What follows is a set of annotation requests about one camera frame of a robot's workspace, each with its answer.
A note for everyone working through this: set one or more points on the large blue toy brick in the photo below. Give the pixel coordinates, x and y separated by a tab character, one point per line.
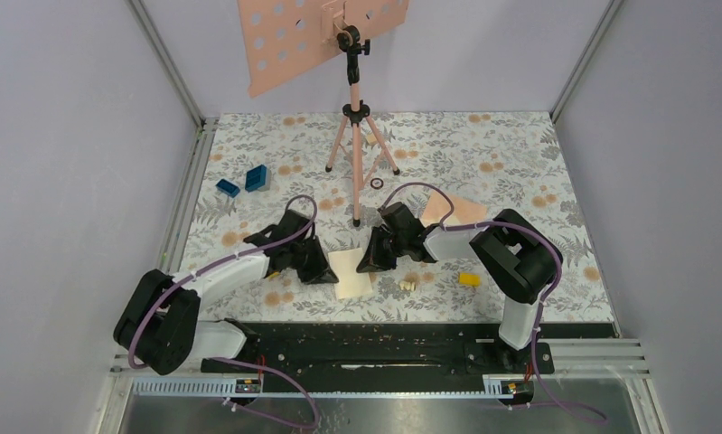
258	179

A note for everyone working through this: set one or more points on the yellow toy brick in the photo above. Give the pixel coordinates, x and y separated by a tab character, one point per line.
469	279

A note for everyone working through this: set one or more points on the small blue toy brick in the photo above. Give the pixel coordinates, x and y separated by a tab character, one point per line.
227	188

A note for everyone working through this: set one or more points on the tan paper envelope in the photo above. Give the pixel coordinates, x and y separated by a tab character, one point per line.
465	212

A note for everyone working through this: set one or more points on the beige lined letter paper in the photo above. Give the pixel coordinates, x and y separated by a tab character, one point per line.
351	283

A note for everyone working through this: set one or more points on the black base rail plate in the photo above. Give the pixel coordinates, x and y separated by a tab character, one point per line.
434	357

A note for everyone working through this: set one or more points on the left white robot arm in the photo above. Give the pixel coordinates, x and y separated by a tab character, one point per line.
161	325

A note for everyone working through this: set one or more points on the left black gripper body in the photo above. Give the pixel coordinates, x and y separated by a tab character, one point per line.
295	250

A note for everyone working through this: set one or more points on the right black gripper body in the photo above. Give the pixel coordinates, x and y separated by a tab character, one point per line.
400	242

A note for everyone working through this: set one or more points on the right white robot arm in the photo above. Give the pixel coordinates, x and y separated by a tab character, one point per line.
522	262

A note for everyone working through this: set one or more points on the floral patterned table mat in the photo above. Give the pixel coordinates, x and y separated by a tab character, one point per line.
501	160

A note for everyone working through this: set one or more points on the cream chess knight piece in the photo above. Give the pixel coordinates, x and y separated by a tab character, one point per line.
408	286

